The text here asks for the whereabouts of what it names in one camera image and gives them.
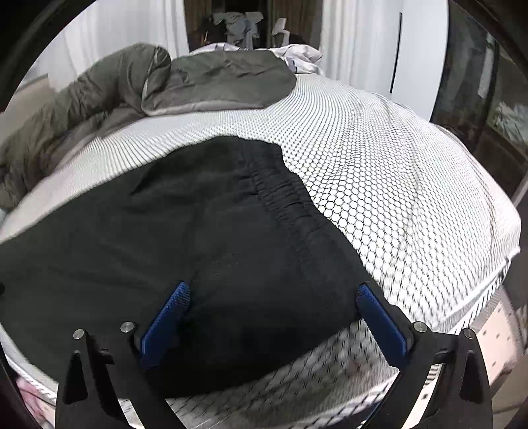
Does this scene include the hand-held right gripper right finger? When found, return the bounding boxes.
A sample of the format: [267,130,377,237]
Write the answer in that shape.
[356,282,493,429]

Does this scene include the pink cloth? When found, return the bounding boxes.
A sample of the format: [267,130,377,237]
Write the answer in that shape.
[14,371,58,417]

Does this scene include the white curtain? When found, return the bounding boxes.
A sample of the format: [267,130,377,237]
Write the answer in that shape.
[322,0,399,93]
[41,0,190,83]

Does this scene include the white honeycomb pattern bed mattress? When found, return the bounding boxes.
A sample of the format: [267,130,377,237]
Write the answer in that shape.
[0,72,522,429]

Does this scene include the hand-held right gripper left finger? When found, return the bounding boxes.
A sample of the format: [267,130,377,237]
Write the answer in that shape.
[55,281,191,429]

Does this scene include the olive brown curtain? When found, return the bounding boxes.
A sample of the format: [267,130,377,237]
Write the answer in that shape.
[268,0,323,46]

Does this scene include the crumpled white cloth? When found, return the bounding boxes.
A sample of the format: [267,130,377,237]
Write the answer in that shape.
[493,101,528,133]

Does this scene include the white office chair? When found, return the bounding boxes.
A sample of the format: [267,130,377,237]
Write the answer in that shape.
[271,18,290,48]

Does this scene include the beige padded headboard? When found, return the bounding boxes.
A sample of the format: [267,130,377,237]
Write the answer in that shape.
[0,76,54,141]

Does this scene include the black pants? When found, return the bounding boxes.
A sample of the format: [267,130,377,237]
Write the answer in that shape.
[0,136,390,399]

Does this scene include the grey duvet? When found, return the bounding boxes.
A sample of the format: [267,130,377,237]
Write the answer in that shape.
[0,42,298,209]

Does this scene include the crumpled white sheet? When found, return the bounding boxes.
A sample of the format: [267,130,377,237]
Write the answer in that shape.
[190,43,324,76]

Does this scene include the grey clothes pile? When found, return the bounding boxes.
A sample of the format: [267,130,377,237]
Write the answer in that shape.
[212,12,265,50]

